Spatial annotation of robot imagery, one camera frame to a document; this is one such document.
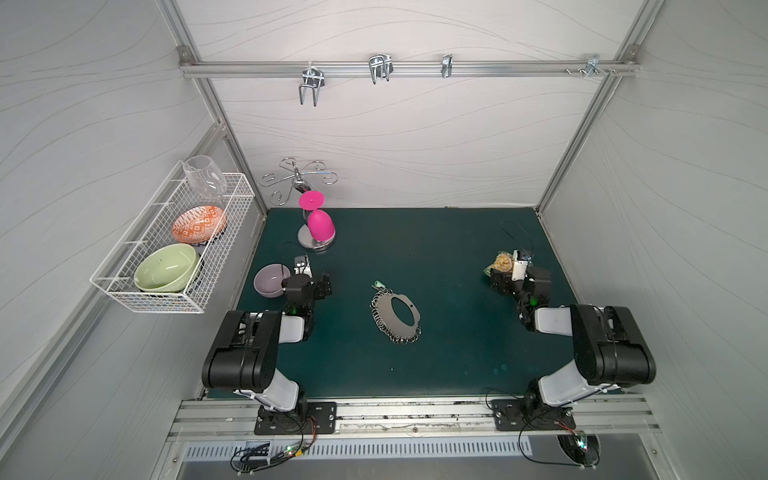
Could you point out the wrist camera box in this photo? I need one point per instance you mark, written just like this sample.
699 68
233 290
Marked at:
302 266
521 259

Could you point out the orange patterned bowl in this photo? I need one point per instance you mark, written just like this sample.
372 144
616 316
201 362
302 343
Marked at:
199 225

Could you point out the aluminium cross rail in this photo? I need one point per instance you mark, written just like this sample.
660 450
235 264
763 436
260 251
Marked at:
402 69

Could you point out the vent grille strip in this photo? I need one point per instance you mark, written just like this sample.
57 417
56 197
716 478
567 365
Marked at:
369 448

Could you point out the purple grey bowl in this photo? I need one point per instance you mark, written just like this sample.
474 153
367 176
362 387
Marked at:
268 280

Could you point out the double prong metal hook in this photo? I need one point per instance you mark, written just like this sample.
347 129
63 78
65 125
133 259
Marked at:
313 80

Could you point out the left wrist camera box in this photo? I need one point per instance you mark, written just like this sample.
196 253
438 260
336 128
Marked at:
302 266

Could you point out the metal glass rack stand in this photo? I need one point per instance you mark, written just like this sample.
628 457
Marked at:
298 179

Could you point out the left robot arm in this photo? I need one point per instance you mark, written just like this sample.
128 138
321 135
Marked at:
243 356

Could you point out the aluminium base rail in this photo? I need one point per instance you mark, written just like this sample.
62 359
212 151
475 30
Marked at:
356 418

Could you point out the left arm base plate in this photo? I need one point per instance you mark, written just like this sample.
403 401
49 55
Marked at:
314 417

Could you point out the snack packet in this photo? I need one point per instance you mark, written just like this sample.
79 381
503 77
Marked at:
504 262

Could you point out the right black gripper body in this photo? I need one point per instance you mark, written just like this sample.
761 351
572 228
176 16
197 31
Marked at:
501 279

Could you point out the white wire basket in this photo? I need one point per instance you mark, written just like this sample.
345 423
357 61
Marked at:
151 230

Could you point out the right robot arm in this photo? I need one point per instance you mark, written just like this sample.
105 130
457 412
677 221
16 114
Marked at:
609 351

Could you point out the small flat metal hook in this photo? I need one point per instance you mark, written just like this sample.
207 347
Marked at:
446 66

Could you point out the green bowl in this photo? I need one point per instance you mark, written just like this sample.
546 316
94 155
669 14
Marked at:
167 270

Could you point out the clear glass cup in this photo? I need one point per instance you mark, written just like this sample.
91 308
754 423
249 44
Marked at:
205 177

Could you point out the green table mat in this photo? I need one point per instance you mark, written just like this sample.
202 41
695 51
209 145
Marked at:
471 338

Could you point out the loop metal hook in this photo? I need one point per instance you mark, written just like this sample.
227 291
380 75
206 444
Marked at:
380 67

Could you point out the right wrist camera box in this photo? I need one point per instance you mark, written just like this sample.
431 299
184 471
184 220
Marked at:
521 259

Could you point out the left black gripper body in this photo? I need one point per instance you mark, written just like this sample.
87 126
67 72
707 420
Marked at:
321 285

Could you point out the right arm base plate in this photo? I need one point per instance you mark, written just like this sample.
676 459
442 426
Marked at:
515 415

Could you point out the right metal hook bracket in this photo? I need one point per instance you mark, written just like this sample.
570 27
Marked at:
592 68

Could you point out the pink wine glass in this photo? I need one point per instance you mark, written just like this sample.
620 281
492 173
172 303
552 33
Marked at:
318 222

